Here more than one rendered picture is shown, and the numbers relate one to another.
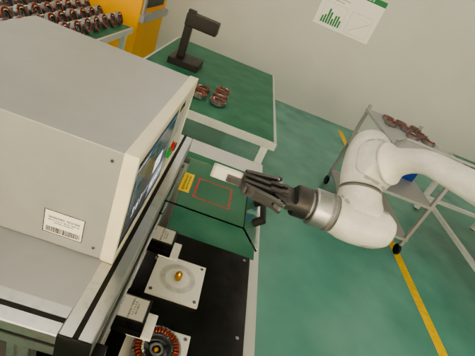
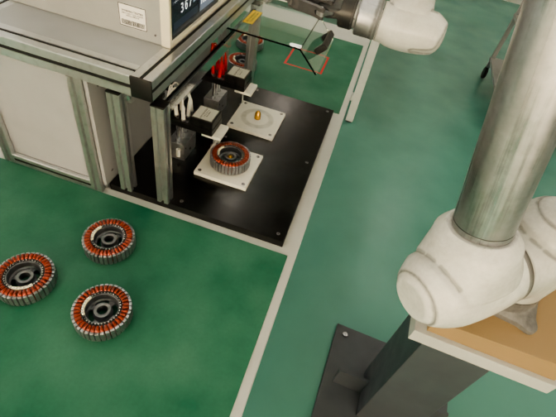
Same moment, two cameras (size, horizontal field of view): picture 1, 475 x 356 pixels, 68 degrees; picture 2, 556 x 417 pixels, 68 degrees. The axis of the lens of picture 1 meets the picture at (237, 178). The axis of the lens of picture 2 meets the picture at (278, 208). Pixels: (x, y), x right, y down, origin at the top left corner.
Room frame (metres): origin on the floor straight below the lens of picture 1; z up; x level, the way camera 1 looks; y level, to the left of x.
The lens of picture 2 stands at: (-0.32, -0.36, 1.56)
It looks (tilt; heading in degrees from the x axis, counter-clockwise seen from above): 46 degrees down; 14
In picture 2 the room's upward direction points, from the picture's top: 13 degrees clockwise
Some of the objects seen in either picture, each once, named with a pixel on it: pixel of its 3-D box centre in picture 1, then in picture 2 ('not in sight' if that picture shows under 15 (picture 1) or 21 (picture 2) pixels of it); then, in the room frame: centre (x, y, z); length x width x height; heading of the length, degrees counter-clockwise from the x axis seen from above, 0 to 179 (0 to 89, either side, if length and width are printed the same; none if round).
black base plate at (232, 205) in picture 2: (159, 316); (239, 143); (0.61, 0.04, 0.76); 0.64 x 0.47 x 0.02; 7
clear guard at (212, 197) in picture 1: (206, 196); (273, 31); (0.80, 0.06, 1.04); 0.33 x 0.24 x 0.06; 97
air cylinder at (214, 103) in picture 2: not in sight; (215, 101); (0.71, 0.18, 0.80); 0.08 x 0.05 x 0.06; 7
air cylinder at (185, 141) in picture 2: not in sight; (182, 143); (0.47, 0.15, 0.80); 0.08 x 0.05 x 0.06; 7
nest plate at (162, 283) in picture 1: (177, 279); (256, 119); (0.73, 0.04, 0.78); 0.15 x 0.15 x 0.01; 7
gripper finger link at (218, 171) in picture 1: (226, 175); not in sight; (0.69, 0.02, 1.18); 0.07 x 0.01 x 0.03; 97
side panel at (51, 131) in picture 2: not in sight; (40, 122); (0.24, 0.38, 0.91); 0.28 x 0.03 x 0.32; 97
